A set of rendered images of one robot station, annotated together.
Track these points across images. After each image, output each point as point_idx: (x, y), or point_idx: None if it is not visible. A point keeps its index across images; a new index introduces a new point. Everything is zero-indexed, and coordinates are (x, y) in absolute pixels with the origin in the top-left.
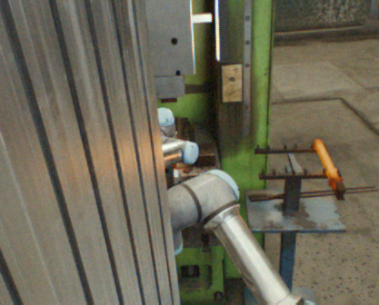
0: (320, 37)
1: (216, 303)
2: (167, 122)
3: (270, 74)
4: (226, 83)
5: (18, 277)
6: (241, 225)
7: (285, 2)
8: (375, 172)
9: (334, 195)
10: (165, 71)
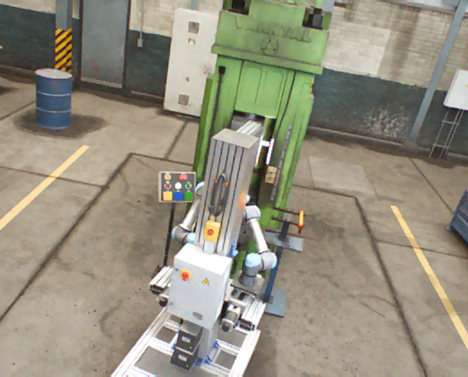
0: (365, 144)
1: None
2: None
3: (288, 175)
4: (268, 173)
5: (234, 200)
6: (258, 224)
7: (342, 108)
8: (351, 249)
9: (320, 255)
10: None
